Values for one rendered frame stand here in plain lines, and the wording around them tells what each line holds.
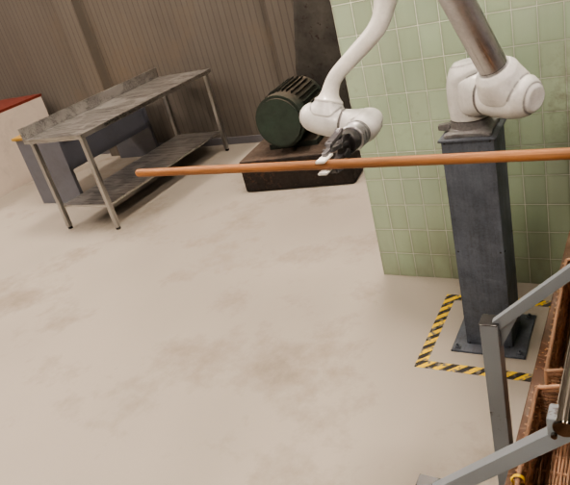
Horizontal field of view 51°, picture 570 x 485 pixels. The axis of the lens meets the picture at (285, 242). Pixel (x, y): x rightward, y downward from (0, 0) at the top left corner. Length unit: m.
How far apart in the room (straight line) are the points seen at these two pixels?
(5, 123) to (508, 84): 6.58
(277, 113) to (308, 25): 0.90
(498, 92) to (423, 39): 0.80
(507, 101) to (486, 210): 0.50
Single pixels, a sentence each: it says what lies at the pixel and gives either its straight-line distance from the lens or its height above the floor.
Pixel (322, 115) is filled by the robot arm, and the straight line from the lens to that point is 2.12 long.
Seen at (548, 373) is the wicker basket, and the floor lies 0.72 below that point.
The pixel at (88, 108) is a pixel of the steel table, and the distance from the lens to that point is 6.14.
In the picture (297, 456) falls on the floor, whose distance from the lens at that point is 2.57.
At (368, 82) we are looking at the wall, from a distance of 3.07.
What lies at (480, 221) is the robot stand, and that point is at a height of 0.64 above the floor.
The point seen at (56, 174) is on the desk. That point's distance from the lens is 6.55.
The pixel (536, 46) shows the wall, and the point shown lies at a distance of 2.84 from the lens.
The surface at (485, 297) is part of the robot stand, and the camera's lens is 2.75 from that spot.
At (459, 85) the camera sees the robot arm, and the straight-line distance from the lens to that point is 2.38.
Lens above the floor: 1.81
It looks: 26 degrees down
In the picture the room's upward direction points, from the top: 15 degrees counter-clockwise
